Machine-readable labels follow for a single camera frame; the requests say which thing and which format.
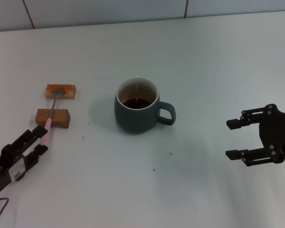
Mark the grey ceramic cup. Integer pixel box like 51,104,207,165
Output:
114,76,177,135

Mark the dark arched wooden block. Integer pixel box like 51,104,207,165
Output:
35,108,71,129

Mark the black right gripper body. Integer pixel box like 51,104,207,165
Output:
258,103,285,164

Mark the pink handled metal spoon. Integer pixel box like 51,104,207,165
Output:
39,89,65,146

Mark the light stained wooden block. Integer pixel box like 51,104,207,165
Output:
45,84,77,100

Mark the thin grey cable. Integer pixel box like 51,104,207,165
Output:
0,197,10,228

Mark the dark brown coffee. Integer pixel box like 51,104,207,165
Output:
122,98,153,110

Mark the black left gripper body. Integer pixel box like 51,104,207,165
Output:
0,145,32,198

